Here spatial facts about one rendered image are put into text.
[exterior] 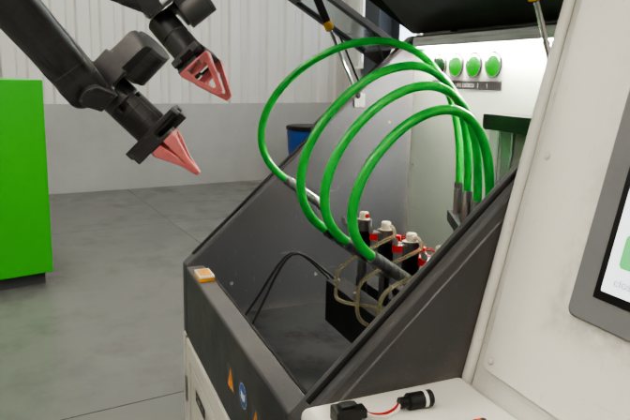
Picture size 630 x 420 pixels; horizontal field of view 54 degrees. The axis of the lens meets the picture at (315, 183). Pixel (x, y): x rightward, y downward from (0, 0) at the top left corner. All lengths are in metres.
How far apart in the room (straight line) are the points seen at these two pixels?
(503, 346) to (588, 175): 0.22
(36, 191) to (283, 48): 4.74
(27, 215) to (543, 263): 3.74
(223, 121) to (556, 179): 7.20
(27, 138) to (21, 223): 0.53
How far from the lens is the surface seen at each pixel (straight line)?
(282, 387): 0.85
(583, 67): 0.78
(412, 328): 0.78
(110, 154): 7.51
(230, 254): 1.37
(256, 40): 8.02
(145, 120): 0.96
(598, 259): 0.70
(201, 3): 1.25
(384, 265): 0.85
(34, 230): 4.26
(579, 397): 0.71
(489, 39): 1.22
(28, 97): 4.16
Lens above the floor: 1.35
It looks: 10 degrees down
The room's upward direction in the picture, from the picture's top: 1 degrees clockwise
